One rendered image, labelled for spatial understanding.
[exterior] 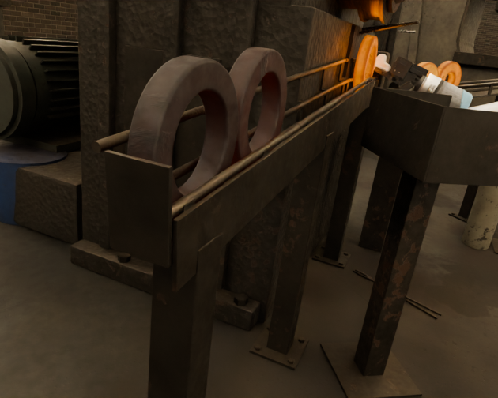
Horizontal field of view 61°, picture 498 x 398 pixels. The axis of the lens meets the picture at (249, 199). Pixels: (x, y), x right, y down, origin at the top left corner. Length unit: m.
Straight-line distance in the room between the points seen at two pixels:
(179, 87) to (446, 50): 3.83
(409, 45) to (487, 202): 2.33
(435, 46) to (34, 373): 3.80
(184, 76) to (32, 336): 0.99
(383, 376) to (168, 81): 1.01
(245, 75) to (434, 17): 3.71
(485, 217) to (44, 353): 1.82
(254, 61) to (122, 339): 0.87
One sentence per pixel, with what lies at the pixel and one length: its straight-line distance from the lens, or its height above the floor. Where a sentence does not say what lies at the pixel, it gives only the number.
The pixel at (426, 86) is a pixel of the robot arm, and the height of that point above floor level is 0.71.
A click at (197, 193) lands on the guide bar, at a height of 0.63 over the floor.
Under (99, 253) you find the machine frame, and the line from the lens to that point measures 1.49.
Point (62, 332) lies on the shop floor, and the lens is 1.29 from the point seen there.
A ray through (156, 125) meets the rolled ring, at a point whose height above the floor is 0.71.
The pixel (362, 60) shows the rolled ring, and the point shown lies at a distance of 1.42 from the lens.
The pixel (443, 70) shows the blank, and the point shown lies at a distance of 2.04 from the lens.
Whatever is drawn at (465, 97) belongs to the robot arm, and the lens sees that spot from 1.59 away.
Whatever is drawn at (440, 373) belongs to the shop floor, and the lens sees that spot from 1.35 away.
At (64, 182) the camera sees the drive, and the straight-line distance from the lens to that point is 1.62.
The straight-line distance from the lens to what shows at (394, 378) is 1.26.
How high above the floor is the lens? 0.79
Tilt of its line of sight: 21 degrees down
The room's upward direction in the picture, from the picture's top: 7 degrees clockwise
